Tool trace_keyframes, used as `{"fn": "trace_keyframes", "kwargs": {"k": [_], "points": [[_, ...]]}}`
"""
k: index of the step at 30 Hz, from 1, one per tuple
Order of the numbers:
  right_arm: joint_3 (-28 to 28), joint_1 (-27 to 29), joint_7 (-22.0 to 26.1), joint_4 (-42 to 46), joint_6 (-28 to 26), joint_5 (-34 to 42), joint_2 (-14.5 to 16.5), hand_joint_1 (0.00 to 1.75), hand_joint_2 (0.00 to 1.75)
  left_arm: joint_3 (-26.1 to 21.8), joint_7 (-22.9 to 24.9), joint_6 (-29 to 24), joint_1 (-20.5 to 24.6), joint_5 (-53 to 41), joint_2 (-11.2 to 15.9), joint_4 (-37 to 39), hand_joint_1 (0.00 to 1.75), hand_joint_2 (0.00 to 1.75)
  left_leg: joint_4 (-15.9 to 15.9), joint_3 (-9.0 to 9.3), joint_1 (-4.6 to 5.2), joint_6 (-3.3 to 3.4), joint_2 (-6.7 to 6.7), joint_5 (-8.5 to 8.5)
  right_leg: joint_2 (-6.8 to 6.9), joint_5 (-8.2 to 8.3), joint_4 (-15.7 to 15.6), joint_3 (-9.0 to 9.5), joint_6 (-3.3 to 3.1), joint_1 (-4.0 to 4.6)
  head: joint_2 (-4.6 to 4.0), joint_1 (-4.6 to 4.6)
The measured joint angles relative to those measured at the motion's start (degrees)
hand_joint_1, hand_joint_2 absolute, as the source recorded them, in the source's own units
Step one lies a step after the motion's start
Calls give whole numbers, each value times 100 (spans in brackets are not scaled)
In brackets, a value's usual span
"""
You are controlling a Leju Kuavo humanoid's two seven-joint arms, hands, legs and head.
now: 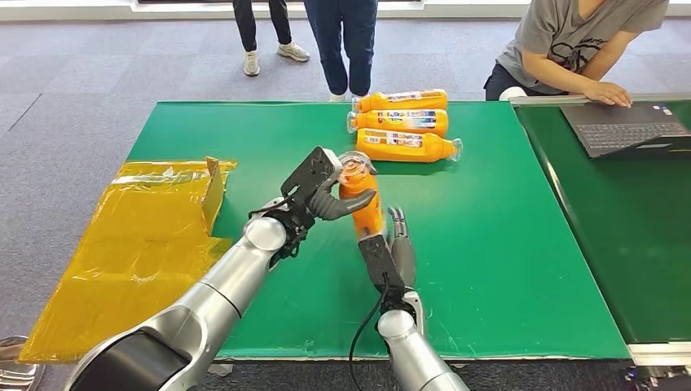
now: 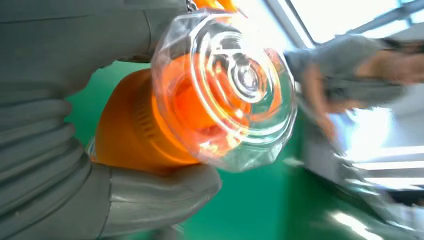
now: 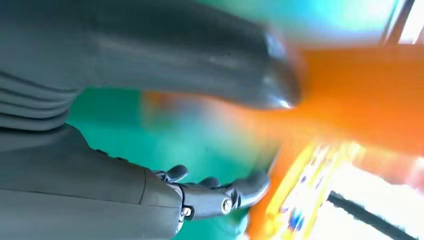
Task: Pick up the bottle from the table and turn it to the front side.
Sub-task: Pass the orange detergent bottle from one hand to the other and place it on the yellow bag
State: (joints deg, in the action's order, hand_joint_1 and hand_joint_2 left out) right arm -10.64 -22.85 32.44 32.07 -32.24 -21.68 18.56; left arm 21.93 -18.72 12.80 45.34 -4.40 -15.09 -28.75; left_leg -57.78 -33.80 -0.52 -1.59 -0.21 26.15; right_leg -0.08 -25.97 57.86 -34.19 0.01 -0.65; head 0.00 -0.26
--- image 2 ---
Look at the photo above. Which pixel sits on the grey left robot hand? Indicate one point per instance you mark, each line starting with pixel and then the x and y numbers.
pixel 82 36

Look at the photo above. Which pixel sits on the orange bottle with clear cap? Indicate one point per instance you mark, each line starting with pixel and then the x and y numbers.
pixel 132 132

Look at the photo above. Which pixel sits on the large green table mat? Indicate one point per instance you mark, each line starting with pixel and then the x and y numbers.
pixel 251 205

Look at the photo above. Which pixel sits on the seated person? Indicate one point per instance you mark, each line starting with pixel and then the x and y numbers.
pixel 348 56

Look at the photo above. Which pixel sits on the dark grey laptop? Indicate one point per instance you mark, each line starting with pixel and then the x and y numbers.
pixel 334 169

